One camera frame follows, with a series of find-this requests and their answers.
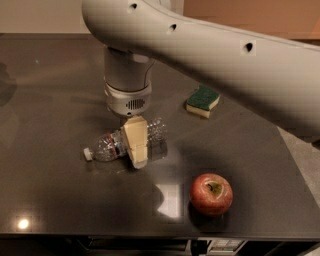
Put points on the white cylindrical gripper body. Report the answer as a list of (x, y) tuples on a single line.
[(128, 102)]

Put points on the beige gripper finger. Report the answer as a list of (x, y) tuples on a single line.
[(135, 134)]

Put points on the clear plastic water bottle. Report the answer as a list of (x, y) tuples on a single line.
[(111, 145)]

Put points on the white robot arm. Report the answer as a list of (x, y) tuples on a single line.
[(275, 78)]

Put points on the green and yellow sponge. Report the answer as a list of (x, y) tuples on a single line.
[(202, 101)]

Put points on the red apple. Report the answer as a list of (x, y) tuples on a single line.
[(211, 194)]

